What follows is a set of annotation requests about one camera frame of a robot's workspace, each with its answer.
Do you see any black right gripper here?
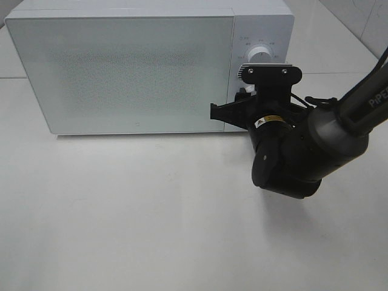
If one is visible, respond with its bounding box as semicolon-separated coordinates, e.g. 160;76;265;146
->
210;87;306;152

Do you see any white timer knob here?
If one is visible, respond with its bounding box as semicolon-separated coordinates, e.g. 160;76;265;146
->
245;85;255;93

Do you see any white microwave door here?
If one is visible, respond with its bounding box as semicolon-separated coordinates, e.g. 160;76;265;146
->
7;17;233;135

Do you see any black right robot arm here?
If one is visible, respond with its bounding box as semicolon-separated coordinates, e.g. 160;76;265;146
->
241;53;387;199

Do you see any white upper power knob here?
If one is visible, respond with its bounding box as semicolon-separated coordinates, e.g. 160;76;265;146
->
247;45;273;64

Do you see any white microwave oven body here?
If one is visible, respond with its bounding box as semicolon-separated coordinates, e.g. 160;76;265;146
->
4;1;294;132

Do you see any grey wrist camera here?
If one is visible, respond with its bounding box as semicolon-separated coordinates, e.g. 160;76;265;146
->
238;63;303;104

